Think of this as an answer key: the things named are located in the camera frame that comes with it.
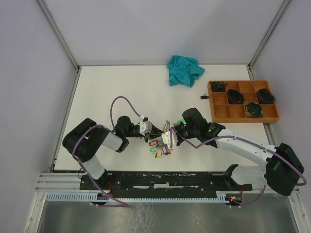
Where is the black green strap bundle bottom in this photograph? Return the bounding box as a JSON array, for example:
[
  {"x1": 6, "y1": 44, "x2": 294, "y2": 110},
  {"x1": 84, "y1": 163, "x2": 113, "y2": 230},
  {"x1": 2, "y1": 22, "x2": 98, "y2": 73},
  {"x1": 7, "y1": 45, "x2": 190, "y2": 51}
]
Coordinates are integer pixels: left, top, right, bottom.
[{"x1": 244, "y1": 101, "x2": 264, "y2": 119}]

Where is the black strap bundle middle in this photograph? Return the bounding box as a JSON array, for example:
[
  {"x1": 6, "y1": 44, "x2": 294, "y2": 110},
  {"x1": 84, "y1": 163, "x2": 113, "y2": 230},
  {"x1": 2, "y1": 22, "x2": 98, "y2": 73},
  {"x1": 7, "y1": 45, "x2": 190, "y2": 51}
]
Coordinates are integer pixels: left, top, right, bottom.
[{"x1": 226, "y1": 88, "x2": 246, "y2": 105}]

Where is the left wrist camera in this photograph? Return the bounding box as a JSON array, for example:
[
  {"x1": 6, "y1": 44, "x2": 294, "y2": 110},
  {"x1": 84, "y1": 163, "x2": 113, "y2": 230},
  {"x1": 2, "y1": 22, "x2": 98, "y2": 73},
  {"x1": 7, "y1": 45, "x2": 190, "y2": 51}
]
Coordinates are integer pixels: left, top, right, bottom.
[{"x1": 139, "y1": 116, "x2": 152, "y2": 134}]

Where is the aluminium frame rail right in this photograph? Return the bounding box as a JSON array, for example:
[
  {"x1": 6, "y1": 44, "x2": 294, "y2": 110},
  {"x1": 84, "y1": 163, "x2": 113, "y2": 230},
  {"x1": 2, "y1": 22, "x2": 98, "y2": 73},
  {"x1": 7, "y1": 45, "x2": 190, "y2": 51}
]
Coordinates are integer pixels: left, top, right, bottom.
[{"x1": 248, "y1": 0, "x2": 292, "y2": 69}]

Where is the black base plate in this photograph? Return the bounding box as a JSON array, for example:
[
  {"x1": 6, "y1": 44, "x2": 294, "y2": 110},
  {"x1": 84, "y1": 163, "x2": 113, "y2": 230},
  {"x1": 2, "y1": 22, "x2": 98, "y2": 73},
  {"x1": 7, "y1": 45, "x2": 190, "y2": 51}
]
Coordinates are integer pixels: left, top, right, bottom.
[{"x1": 95, "y1": 171, "x2": 252, "y2": 199}]

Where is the teal cloth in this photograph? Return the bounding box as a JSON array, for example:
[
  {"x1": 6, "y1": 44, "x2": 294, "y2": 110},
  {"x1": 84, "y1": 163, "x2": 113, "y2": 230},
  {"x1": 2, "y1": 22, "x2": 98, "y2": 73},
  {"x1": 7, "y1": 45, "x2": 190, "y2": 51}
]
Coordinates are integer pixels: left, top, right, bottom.
[{"x1": 167, "y1": 55, "x2": 205, "y2": 88}]

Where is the red key tag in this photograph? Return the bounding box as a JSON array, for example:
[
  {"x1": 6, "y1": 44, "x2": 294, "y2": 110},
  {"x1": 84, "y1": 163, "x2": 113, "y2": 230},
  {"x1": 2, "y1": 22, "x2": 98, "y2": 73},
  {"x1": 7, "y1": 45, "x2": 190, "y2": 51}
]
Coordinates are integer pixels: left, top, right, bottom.
[{"x1": 148, "y1": 140, "x2": 159, "y2": 147}]

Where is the black strap bundle right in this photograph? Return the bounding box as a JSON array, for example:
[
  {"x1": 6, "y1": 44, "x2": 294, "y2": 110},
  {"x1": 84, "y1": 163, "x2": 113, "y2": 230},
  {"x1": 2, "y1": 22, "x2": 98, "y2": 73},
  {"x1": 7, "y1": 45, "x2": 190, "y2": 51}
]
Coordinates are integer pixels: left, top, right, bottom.
[{"x1": 257, "y1": 88, "x2": 276, "y2": 104}]

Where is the blue key tag key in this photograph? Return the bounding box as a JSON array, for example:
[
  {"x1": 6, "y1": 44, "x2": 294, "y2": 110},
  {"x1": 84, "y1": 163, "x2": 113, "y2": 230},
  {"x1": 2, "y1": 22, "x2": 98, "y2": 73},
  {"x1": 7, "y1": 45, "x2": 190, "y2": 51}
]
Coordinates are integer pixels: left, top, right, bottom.
[{"x1": 162, "y1": 147, "x2": 171, "y2": 155}]

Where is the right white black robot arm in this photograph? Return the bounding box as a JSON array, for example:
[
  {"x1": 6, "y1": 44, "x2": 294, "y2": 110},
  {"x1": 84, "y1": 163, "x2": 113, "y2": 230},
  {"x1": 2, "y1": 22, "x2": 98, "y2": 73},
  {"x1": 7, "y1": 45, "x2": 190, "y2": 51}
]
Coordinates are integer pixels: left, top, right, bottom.
[{"x1": 162, "y1": 108, "x2": 307, "y2": 196}]

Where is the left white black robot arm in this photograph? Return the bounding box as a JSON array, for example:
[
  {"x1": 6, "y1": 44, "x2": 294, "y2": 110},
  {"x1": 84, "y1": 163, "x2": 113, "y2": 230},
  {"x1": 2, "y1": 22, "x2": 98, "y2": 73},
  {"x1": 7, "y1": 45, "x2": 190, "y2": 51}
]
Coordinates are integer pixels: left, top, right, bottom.
[{"x1": 62, "y1": 116, "x2": 164, "y2": 189}]

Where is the aluminium frame rail left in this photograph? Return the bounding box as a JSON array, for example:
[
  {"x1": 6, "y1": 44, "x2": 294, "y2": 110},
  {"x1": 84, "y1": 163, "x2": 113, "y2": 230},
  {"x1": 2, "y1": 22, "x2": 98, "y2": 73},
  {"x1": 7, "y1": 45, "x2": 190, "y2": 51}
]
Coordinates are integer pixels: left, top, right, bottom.
[{"x1": 35, "y1": 0, "x2": 81, "y2": 71}]

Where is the white cable duct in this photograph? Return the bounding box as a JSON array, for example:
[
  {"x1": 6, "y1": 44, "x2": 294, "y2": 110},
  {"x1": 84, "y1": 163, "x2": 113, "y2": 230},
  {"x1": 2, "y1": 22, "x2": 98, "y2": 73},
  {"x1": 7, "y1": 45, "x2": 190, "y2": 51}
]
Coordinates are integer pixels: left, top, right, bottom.
[{"x1": 45, "y1": 191, "x2": 231, "y2": 202}]

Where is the yellow key tag key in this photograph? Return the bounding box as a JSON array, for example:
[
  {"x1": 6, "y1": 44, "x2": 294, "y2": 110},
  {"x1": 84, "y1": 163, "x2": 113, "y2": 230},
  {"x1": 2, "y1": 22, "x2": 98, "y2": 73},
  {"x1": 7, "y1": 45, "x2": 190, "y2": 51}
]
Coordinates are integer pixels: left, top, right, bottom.
[{"x1": 155, "y1": 149, "x2": 163, "y2": 159}]

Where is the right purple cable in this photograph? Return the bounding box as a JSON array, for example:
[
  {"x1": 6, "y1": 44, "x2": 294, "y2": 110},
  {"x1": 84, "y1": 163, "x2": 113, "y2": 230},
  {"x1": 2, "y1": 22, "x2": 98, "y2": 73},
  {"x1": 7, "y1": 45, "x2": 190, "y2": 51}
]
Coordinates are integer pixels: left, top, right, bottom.
[{"x1": 169, "y1": 126, "x2": 307, "y2": 208}]

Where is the wooden compartment tray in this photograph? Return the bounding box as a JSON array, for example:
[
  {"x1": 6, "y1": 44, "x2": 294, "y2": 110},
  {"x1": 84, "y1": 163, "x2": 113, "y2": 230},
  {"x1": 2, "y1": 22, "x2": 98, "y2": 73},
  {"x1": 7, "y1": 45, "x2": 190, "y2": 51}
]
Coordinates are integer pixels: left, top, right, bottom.
[{"x1": 207, "y1": 80, "x2": 280, "y2": 123}]

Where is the black strap bundle top left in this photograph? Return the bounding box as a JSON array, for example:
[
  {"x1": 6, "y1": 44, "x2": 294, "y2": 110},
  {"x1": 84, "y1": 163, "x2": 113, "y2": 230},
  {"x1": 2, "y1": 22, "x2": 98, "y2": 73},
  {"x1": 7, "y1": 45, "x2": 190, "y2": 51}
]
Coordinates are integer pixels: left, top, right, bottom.
[{"x1": 210, "y1": 82, "x2": 228, "y2": 93}]

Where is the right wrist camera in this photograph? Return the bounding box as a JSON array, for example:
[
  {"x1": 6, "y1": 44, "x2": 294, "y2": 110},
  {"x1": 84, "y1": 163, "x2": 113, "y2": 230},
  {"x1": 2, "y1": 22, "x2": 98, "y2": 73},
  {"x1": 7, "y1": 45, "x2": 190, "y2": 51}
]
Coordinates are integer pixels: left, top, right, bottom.
[{"x1": 161, "y1": 131, "x2": 175, "y2": 150}]

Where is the aluminium frame rail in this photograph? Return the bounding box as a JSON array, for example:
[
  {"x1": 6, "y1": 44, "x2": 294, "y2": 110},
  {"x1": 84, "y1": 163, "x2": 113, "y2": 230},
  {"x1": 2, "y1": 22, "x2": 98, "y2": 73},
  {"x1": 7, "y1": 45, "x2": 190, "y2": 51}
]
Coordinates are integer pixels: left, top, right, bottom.
[
  {"x1": 35, "y1": 0, "x2": 81, "y2": 71},
  {"x1": 248, "y1": 0, "x2": 292, "y2": 69}
]

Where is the green tag key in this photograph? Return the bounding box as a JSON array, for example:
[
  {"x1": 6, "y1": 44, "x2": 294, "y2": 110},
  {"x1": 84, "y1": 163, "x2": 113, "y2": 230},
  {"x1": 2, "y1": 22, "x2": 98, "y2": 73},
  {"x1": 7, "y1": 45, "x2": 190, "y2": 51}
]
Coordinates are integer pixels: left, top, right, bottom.
[{"x1": 173, "y1": 119, "x2": 186, "y2": 127}]

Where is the green key tag on ring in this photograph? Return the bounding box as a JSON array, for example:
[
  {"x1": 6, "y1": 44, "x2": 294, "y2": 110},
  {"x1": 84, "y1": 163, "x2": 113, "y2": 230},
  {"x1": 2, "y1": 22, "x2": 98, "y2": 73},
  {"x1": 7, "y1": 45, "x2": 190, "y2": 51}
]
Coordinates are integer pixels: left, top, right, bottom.
[{"x1": 150, "y1": 147, "x2": 158, "y2": 154}]

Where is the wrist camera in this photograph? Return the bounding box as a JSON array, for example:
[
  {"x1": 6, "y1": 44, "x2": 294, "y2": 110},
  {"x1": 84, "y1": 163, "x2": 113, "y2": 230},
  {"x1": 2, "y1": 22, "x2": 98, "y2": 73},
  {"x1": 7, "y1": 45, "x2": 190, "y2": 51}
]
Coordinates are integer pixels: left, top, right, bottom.
[
  {"x1": 161, "y1": 131, "x2": 175, "y2": 150},
  {"x1": 139, "y1": 116, "x2": 152, "y2": 134}
]

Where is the large metal keyring yellow handle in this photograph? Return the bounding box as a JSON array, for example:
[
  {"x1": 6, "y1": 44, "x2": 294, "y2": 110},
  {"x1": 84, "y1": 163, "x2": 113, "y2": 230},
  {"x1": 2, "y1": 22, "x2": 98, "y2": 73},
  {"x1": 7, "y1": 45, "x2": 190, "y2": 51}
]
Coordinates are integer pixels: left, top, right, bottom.
[{"x1": 148, "y1": 120, "x2": 171, "y2": 156}]

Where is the black key tag key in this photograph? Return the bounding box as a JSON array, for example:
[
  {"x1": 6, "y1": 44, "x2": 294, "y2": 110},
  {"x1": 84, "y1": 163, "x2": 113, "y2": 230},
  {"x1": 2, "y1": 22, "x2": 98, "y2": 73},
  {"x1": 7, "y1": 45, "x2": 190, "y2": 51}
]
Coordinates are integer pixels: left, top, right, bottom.
[{"x1": 200, "y1": 94, "x2": 209, "y2": 100}]

